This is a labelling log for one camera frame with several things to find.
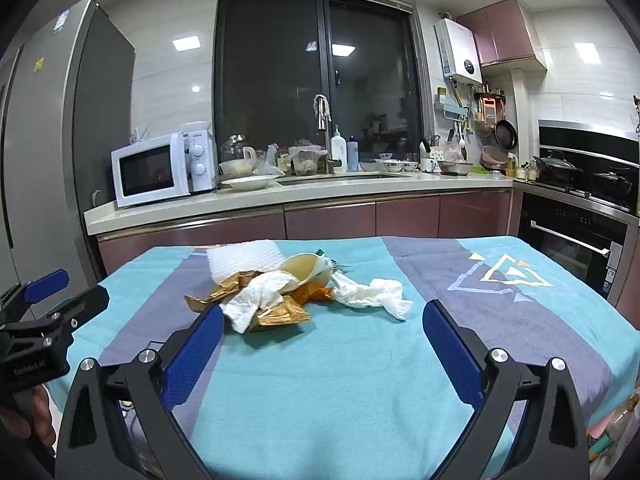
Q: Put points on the white utensil holder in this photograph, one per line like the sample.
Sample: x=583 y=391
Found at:
x=427 y=165

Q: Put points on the gas stove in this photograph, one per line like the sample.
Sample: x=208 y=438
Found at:
x=600 y=202

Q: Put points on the patterned white bowl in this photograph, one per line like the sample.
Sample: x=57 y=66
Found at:
x=368 y=166
x=410 y=166
x=393 y=166

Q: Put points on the pink wall cabinet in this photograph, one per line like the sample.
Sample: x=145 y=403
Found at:
x=500 y=35

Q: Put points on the steel basin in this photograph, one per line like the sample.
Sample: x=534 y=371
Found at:
x=455 y=167

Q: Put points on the green foil wrapper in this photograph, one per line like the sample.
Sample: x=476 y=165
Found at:
x=344 y=268

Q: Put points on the white microwave oven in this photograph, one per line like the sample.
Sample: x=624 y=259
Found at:
x=150 y=170

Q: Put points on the stack of pink bowls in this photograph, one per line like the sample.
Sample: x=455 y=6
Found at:
x=494 y=160

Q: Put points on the white pump bottle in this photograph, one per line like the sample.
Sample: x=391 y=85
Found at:
x=338 y=152

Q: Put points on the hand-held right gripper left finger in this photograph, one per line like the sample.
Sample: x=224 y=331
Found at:
x=192 y=355

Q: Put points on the striped teal tablecloth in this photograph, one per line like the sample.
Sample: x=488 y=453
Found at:
x=325 y=385

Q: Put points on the gold foil wrapper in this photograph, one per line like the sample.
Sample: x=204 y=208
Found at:
x=230 y=285
x=282 y=315

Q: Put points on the black cooking pot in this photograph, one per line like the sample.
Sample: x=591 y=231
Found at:
x=612 y=182

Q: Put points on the person's left hand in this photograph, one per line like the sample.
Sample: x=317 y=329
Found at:
x=42 y=420

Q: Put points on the clear plastic food container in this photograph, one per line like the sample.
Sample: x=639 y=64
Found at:
x=307 y=162

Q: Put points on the black frying pan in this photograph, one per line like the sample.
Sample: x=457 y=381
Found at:
x=505 y=135

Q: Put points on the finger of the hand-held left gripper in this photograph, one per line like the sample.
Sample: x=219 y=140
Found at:
x=47 y=280
x=85 y=305

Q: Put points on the black built-in oven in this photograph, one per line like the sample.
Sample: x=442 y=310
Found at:
x=565 y=255

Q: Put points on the black wok with lid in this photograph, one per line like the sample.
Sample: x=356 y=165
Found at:
x=557 y=170

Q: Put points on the wall utensil rack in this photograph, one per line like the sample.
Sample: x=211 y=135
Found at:
x=450 y=107

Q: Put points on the white tissue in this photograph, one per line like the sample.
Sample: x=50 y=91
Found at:
x=250 y=295
x=375 y=295

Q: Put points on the grey refrigerator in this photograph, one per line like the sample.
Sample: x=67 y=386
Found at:
x=50 y=160

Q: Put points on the dark kitchen window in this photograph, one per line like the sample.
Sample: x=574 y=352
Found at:
x=270 y=85

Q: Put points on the steel kitchen faucet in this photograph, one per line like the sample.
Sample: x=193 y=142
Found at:
x=327 y=155

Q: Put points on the white plate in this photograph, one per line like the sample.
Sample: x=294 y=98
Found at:
x=250 y=183

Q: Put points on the pink base cabinets with counter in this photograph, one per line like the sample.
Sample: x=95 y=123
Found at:
x=325 y=220

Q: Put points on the kitchen sink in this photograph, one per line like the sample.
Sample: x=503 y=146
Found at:
x=345 y=178

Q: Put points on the orange peel piece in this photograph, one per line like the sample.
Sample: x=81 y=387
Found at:
x=315 y=293

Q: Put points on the white bubble wrap sheet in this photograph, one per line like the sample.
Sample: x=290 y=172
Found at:
x=240 y=260

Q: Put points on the white paper cup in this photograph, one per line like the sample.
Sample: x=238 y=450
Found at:
x=305 y=267

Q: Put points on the yellow oil bottle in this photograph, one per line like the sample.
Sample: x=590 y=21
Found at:
x=511 y=166

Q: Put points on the white bottle with blue cap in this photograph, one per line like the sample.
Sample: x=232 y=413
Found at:
x=353 y=155

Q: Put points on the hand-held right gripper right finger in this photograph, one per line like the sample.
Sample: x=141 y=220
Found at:
x=452 y=355

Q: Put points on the black range hood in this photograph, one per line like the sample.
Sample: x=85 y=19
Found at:
x=585 y=140

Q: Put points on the white water heater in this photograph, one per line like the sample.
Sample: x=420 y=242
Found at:
x=457 y=52

